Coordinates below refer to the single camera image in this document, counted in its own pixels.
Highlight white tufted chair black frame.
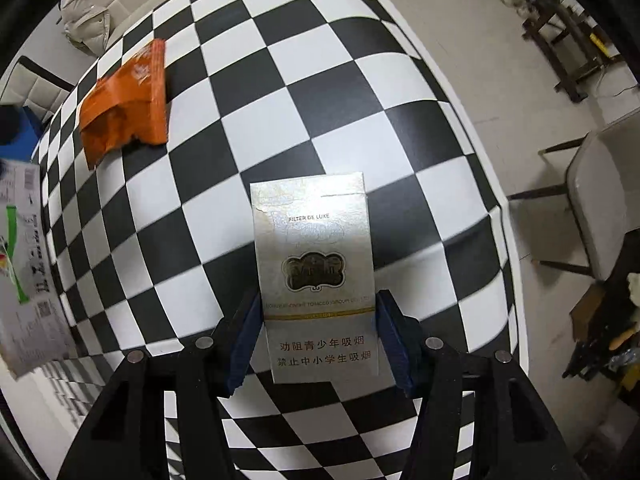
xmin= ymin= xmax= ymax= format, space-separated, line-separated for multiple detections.
xmin=0 ymin=55 xmax=76 ymax=122

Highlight orange packet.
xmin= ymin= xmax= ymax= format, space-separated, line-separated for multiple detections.
xmin=79 ymin=38 xmax=168 ymax=171

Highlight white cigarette pack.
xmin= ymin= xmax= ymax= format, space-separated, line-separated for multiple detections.
xmin=249 ymin=171 xmax=381 ymax=386

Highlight grey padded chair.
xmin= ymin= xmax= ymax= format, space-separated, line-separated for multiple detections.
xmin=507 ymin=115 xmax=640 ymax=282

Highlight dark wooden chair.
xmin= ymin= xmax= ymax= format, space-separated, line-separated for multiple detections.
xmin=520 ymin=0 xmax=626 ymax=104

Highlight cardboard box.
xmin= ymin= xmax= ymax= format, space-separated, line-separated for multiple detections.
xmin=0 ymin=160 xmax=79 ymax=379

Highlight black white checkered tablecloth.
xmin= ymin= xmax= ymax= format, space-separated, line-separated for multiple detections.
xmin=30 ymin=0 xmax=524 ymax=480

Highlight white puffer jacket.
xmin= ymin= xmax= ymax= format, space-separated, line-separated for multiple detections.
xmin=59 ymin=0 xmax=231 ymax=56

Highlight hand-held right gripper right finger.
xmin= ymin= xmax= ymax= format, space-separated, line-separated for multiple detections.
xmin=375 ymin=288 xmax=587 ymax=480

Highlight pair of white sneakers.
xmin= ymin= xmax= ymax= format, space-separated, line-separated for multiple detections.
xmin=502 ymin=0 xmax=539 ymax=19

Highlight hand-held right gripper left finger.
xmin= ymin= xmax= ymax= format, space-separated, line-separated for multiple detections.
xmin=57 ymin=287 xmax=264 ymax=480

